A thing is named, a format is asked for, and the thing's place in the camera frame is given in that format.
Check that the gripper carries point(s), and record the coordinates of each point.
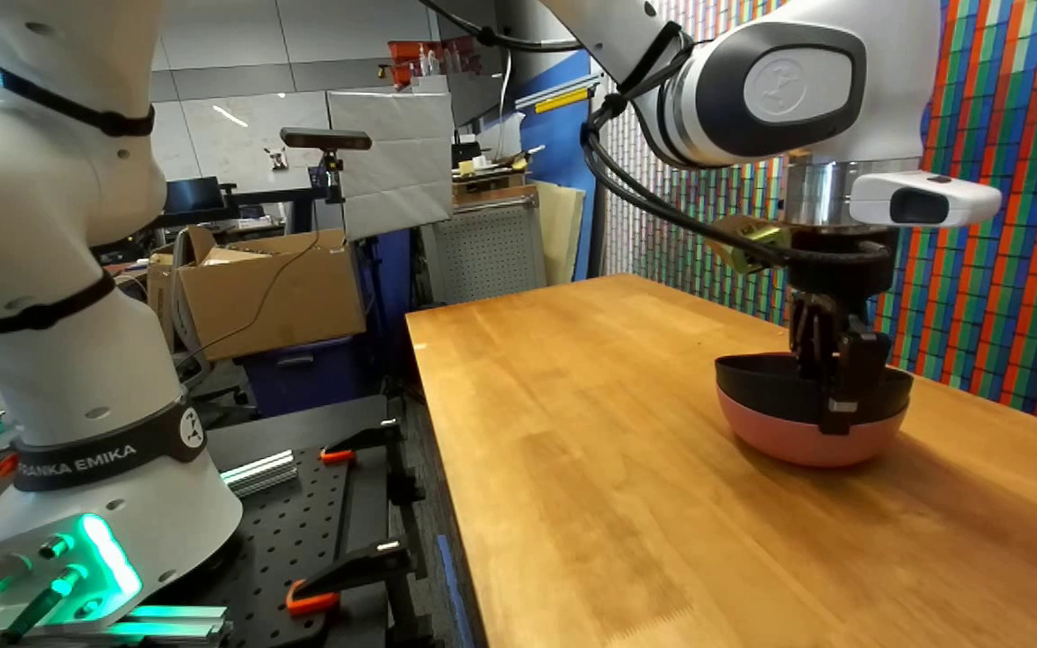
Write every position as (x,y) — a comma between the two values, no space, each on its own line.
(843,265)

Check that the black bowl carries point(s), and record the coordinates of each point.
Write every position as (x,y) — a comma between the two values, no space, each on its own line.
(761,382)

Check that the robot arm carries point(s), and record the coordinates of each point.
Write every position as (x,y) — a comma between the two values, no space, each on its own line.
(50,270)

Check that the pink bowl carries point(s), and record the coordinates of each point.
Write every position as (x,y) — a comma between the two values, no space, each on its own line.
(780,441)

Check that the colourful patterned backdrop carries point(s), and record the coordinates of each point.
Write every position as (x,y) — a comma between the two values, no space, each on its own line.
(1005,297)

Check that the beige boards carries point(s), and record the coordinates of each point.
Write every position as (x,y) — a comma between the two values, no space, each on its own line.
(562,229)

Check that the blue panel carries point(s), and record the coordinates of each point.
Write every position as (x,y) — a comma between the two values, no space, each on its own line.
(554,148)

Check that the grey perforated panel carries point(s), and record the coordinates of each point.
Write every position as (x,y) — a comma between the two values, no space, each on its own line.
(487,247)

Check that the white foam board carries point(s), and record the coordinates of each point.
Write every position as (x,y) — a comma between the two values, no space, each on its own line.
(397,162)

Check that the black and orange clamp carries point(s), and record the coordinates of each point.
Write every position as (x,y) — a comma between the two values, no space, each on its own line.
(347,567)
(361,443)

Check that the blue storage bin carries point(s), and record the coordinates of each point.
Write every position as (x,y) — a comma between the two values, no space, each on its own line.
(302,373)

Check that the cardboard box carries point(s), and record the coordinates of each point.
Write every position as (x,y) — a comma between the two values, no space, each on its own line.
(284,297)

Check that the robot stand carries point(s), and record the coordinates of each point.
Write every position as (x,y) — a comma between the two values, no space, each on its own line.
(302,531)

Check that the aluminium extrusion bar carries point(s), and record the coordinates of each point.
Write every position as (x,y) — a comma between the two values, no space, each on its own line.
(262,472)

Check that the monitor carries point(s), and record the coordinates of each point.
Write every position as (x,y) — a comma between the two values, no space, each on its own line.
(193,195)

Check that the camera on mount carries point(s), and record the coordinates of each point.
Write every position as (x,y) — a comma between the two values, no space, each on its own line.
(325,139)

